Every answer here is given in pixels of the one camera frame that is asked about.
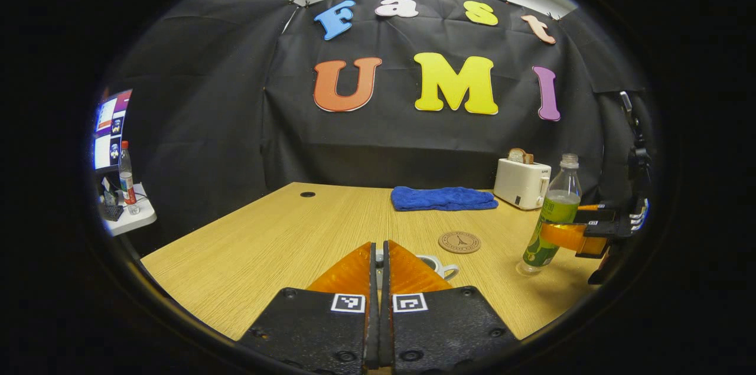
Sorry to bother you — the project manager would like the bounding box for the white teacup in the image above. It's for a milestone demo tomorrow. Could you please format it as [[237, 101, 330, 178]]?
[[416, 254, 460, 281]]

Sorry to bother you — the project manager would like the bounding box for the computer monitor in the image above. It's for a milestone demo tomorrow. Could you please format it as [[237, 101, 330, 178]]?
[[93, 89, 133, 172]]

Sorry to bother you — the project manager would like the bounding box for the white toaster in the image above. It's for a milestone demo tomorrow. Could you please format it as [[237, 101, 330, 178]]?
[[493, 158, 552, 211]]

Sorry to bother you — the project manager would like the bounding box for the small white side table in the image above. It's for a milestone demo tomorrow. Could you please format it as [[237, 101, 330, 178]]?
[[103, 183, 158, 237]]

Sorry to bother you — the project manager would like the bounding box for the blue towel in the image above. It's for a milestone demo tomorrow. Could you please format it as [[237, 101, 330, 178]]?
[[390, 186, 499, 212]]

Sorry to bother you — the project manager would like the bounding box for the round wooden coaster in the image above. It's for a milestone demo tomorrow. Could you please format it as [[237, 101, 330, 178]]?
[[438, 231, 482, 255]]

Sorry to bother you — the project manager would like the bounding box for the clear water bottle green label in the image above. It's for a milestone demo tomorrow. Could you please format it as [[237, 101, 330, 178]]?
[[516, 154, 582, 276]]

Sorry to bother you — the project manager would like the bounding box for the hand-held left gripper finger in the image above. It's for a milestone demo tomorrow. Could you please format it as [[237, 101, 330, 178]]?
[[381, 239, 519, 373], [238, 240, 379, 371]]

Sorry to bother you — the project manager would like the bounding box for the red-capped plastic bottle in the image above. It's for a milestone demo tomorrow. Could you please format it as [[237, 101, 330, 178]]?
[[118, 141, 141, 215]]

